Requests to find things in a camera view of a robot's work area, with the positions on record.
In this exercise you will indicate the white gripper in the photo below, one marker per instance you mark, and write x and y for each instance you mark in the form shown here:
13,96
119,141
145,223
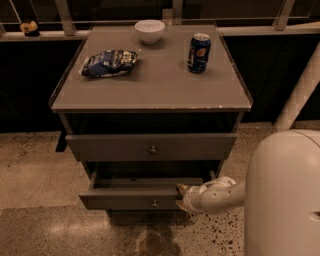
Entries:
188,198

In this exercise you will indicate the grey drawer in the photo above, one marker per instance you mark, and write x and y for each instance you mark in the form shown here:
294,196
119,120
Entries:
139,191
151,147

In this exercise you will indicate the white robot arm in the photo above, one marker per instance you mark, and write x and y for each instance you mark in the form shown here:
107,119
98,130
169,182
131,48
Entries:
280,196

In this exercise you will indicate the grey drawer cabinet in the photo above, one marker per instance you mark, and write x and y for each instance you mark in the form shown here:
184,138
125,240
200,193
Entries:
159,96

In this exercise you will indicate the grey top drawer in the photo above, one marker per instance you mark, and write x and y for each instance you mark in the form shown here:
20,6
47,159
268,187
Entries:
151,147

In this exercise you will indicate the round floor drain cover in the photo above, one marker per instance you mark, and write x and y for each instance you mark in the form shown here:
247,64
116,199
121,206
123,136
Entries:
154,243

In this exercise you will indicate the blue pepsi can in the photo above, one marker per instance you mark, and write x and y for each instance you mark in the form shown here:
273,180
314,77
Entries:
199,52

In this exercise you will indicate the blue chip bag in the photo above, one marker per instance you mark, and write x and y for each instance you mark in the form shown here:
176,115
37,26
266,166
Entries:
109,63

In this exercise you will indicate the white bowl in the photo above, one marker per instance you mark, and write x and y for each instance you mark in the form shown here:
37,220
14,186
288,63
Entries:
149,31

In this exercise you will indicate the white diagonal pole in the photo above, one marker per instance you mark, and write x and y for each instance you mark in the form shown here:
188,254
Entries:
301,93

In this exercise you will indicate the small yellow black object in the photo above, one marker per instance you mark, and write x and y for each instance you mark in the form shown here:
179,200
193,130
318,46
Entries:
30,29

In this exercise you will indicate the metal railing frame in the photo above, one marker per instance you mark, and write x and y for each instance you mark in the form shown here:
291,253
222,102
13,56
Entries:
74,19

